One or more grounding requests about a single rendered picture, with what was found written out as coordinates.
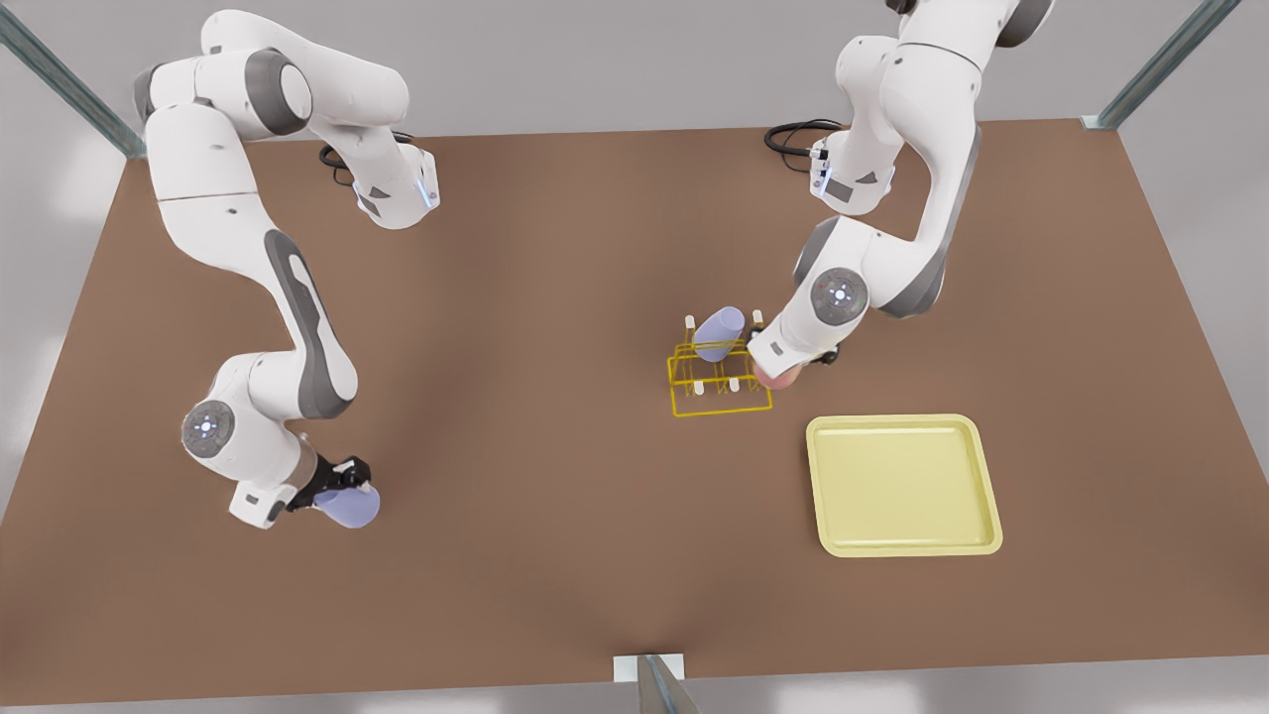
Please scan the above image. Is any lavender cup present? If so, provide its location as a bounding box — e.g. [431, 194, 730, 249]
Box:
[313, 483, 382, 530]
[692, 306, 747, 364]

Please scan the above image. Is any pale yellow square tray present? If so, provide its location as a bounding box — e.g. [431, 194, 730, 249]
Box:
[805, 414, 1004, 558]

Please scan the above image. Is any yellow wire cup rack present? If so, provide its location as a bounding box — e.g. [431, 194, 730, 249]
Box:
[667, 310, 773, 418]

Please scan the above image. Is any black cable loop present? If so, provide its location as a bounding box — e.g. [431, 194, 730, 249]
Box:
[318, 131, 415, 188]
[764, 119, 846, 175]

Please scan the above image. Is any silver frame post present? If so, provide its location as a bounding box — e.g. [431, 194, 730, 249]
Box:
[0, 8, 147, 160]
[614, 653, 701, 714]
[1081, 0, 1242, 131]

